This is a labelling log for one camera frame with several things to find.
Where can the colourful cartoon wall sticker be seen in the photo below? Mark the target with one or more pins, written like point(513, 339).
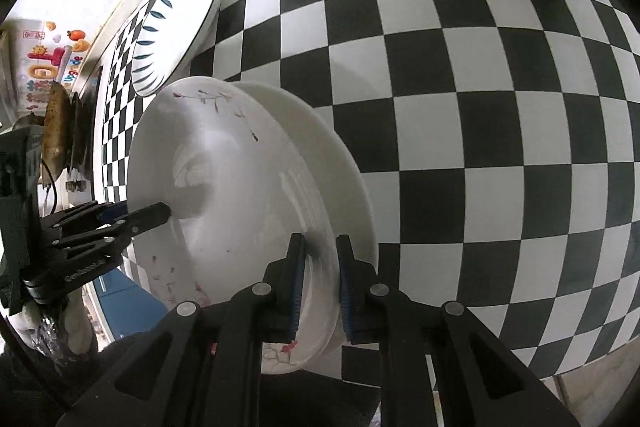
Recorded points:
point(45, 62)

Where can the blue box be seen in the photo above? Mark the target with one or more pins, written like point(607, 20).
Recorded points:
point(130, 302)

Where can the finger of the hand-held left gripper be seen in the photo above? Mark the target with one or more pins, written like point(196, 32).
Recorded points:
point(112, 211)
point(150, 214)

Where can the person's left hand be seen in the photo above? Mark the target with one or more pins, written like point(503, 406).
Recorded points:
point(80, 322)

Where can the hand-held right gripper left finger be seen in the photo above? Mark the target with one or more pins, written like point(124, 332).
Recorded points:
point(296, 287)

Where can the white plate blue leaf pattern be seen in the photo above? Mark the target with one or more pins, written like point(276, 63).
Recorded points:
point(175, 22)

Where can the white floral plate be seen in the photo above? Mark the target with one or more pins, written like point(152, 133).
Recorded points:
point(225, 167)

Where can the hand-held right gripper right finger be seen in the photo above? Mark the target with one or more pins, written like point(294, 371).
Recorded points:
point(345, 294)

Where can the brown wooden board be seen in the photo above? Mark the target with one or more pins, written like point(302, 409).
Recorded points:
point(56, 127)

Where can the black white checkered tablecloth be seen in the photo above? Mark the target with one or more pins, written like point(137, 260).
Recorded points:
point(450, 107)

